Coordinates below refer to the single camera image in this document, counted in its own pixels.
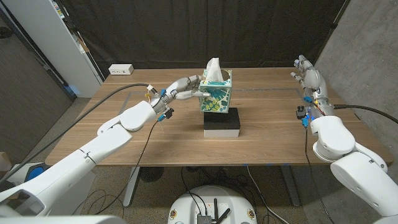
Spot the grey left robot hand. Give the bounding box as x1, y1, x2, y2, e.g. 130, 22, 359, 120
149, 74, 212, 115

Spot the white cabinet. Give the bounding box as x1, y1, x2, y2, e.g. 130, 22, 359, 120
1, 0, 105, 99

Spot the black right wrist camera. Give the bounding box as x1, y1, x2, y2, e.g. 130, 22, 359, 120
295, 105, 307, 120

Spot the cardboard box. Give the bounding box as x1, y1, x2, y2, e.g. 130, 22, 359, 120
0, 151, 12, 179

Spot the white floor cable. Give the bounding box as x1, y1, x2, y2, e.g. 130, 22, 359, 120
246, 165, 290, 224

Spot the grey table leg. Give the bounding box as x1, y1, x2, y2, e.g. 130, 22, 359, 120
279, 164, 302, 208

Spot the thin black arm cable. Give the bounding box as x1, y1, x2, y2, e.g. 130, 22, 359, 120
303, 126, 335, 224
95, 120, 160, 216

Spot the white tissue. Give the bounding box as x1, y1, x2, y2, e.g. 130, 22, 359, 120
205, 57, 224, 82

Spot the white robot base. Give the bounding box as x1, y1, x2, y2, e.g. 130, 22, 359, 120
167, 185, 258, 224

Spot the black device with antennas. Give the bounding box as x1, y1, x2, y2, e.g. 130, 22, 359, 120
197, 198, 231, 224

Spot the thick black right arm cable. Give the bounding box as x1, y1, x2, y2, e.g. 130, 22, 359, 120
333, 104, 398, 124

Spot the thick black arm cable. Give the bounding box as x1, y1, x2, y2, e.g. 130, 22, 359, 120
333, 104, 398, 124
0, 82, 158, 184

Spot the round black wall object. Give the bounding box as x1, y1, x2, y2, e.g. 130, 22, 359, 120
0, 26, 13, 40

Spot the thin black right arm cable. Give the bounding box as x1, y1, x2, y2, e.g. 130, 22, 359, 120
303, 126, 335, 224

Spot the white table leg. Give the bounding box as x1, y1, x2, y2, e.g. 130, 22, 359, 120
123, 166, 141, 208

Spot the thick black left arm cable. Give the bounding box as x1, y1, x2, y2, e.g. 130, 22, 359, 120
0, 82, 158, 184

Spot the black backdrop curtain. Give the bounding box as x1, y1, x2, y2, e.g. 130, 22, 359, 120
60, 0, 348, 78

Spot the teal leaf print tissue box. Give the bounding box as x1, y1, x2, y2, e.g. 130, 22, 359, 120
198, 68, 233, 114

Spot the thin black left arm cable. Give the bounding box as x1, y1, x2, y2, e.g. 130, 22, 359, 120
95, 120, 160, 216

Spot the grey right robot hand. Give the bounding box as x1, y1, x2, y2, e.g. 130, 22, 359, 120
290, 54, 336, 120

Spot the black box with white base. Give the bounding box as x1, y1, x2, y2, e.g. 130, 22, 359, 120
203, 107, 241, 138

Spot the white platform with blue pads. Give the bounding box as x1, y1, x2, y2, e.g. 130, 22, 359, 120
6, 162, 50, 183

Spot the white power strip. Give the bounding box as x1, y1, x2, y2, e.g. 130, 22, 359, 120
108, 63, 135, 76

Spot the black backdrop stand pole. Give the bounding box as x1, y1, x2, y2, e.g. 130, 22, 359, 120
312, 0, 354, 68

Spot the round black floor disc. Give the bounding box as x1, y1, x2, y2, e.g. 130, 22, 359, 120
139, 167, 165, 183

